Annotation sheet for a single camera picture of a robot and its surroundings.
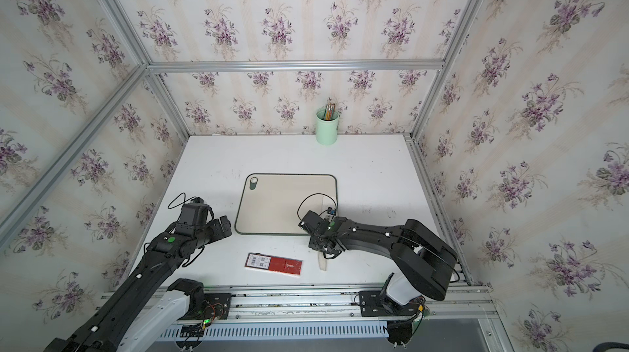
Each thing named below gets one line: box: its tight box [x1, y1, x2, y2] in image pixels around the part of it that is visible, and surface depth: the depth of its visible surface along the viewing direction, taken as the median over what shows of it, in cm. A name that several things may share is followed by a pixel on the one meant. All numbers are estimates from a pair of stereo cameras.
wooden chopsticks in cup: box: [323, 103, 336, 122], surface depth 113 cm
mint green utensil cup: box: [315, 108, 340, 146], surface depth 116 cm
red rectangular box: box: [244, 252, 304, 277], surface depth 82 cm
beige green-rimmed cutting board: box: [235, 172, 339, 235], surface depth 99 cm
